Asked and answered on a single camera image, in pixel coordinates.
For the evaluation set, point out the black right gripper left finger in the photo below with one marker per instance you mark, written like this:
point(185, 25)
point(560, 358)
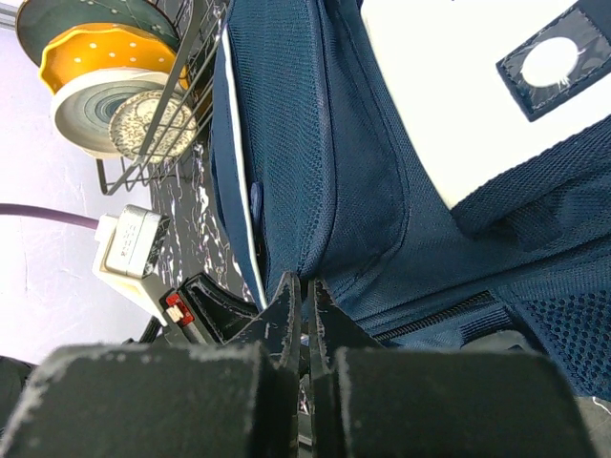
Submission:
point(239, 399)

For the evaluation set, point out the black wire dish rack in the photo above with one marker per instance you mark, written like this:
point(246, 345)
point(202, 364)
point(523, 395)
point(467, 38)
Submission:
point(186, 97)

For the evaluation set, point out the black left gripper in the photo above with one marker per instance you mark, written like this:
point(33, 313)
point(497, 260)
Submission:
point(207, 314)

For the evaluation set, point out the grey speckled plate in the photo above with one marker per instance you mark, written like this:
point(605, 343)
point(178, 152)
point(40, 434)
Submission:
point(132, 134)

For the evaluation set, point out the white plate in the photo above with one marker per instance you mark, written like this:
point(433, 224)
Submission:
point(82, 109)

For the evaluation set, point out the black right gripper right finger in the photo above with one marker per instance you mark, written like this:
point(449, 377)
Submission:
point(370, 401)

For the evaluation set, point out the navy blue student backpack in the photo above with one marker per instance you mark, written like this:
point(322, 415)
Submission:
point(442, 166)

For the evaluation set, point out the orange plate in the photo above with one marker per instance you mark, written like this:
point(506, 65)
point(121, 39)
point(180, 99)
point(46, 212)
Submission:
point(97, 46)

